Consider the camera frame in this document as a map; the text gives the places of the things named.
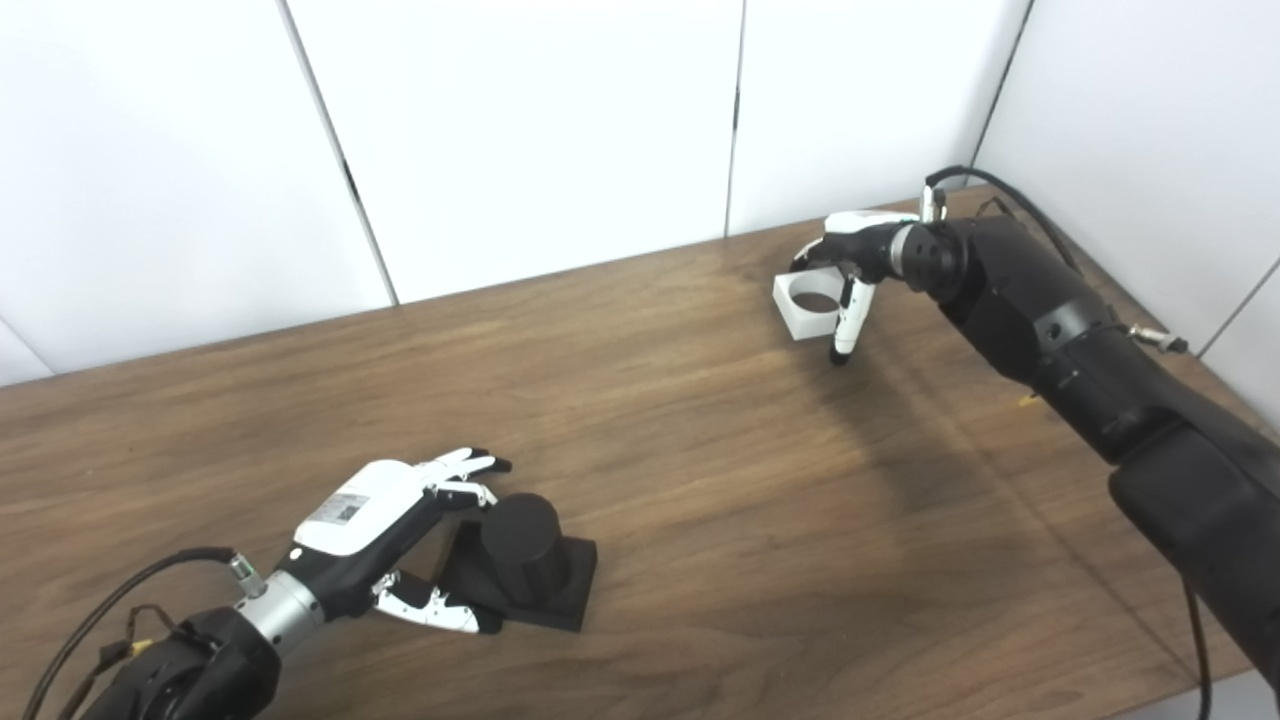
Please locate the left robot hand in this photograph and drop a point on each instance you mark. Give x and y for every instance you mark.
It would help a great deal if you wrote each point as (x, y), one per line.
(365, 510)

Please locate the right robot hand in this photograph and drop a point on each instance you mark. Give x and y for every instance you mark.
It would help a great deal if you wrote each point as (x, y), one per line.
(865, 245)

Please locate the white square piece with hole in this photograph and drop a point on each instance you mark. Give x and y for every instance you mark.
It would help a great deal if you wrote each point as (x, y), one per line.
(800, 322)

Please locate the black peg with square base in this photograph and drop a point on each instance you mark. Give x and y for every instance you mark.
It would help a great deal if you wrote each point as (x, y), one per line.
(520, 545)

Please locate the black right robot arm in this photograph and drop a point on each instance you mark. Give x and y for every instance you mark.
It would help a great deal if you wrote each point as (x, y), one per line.
(1100, 360)

